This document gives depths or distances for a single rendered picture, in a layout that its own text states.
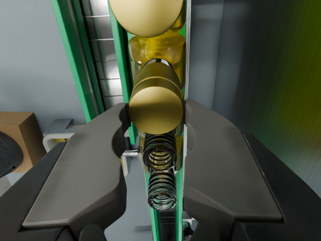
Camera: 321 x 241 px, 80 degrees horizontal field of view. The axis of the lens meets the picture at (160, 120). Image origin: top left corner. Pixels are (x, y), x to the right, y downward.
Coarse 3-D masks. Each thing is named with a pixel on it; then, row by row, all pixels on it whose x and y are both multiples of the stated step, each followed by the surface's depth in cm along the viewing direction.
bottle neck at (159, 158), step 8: (152, 136) 17; (160, 136) 17; (168, 136) 17; (144, 144) 17; (152, 144) 16; (160, 144) 16; (168, 144) 16; (144, 152) 16; (152, 152) 16; (160, 152) 19; (168, 152) 16; (176, 152) 17; (144, 160) 16; (152, 160) 17; (160, 160) 18; (168, 160) 17; (176, 160) 16; (152, 168) 17; (160, 168) 17; (168, 168) 17
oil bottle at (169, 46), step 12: (132, 36) 19; (156, 36) 18; (168, 36) 18; (180, 36) 18; (132, 48) 17; (144, 48) 17; (156, 48) 17; (168, 48) 17; (180, 48) 17; (132, 60) 17; (144, 60) 17; (168, 60) 17; (180, 60) 17; (132, 72) 18; (180, 72) 18; (132, 84) 20; (180, 84) 18
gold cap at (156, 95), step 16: (160, 64) 14; (144, 80) 12; (160, 80) 11; (176, 80) 13; (144, 96) 11; (160, 96) 11; (176, 96) 11; (128, 112) 12; (144, 112) 11; (160, 112) 12; (176, 112) 12; (144, 128) 12; (160, 128) 12
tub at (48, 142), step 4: (48, 136) 52; (52, 136) 52; (56, 136) 52; (60, 136) 52; (64, 136) 52; (68, 136) 52; (44, 140) 53; (48, 140) 54; (52, 140) 56; (44, 144) 54; (48, 144) 55; (52, 144) 56; (48, 148) 55; (124, 156) 56; (124, 160) 57; (124, 164) 58; (124, 168) 59; (124, 172) 60
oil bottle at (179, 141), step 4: (140, 136) 25; (180, 136) 24; (140, 140) 24; (176, 140) 24; (180, 140) 24; (140, 144) 24; (176, 144) 23; (180, 144) 24; (140, 148) 24; (176, 148) 23; (180, 148) 23; (140, 152) 24; (180, 152) 23; (180, 156) 24; (180, 160) 24; (144, 164) 24; (176, 164) 24; (180, 164) 24; (144, 168) 24; (148, 168) 24; (176, 168) 24; (180, 168) 25; (148, 172) 24; (176, 172) 25
